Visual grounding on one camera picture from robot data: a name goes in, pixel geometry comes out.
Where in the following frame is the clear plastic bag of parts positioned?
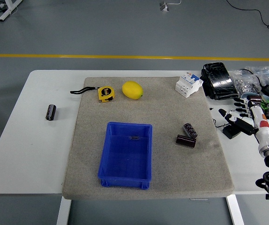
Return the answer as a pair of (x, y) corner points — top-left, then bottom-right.
(246, 66), (269, 90)

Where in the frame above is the white table leg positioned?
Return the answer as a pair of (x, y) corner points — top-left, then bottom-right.
(56, 196), (72, 225)
(226, 195), (245, 225)

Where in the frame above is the black wrapped pack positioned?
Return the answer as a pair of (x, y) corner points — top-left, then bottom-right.
(200, 62), (239, 101)

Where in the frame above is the dark cylindrical battery grey stripe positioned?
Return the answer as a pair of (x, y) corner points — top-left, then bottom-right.
(45, 104), (57, 121)

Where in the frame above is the white desk frame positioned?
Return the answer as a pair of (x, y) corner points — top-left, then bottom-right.
(0, 0), (23, 22)

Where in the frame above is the yellow tape measure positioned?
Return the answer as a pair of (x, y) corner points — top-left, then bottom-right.
(70, 86), (115, 103)

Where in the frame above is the grey-brown mat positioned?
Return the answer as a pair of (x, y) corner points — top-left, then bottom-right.
(61, 76), (235, 201)

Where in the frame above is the black floor cable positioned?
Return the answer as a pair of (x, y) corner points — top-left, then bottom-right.
(225, 0), (269, 35)

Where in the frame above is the large brown capacitor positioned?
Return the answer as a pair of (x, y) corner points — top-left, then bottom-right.
(246, 94), (262, 102)

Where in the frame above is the yellow floor tape line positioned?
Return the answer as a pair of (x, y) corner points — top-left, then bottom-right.
(0, 53), (269, 62)

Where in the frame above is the dark brown cylindrical battery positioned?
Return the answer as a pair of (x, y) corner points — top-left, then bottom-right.
(176, 134), (197, 148)

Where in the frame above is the small black block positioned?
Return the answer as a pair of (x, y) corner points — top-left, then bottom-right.
(222, 125), (241, 140)

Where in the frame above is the dark cylindrical battery white print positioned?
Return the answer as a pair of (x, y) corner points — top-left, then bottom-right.
(183, 123), (198, 138)

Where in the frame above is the blue plastic box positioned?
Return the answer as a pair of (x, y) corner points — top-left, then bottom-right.
(97, 121), (153, 190)

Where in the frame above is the white circuit breaker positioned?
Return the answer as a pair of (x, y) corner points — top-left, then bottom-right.
(175, 72), (204, 99)

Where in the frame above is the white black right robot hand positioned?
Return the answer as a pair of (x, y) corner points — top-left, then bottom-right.
(218, 97), (269, 151)

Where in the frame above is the yellow lemon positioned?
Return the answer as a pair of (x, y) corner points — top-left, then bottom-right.
(122, 80), (144, 100)

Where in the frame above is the clear bag of nuts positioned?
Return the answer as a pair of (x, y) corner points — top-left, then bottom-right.
(231, 69), (261, 94)

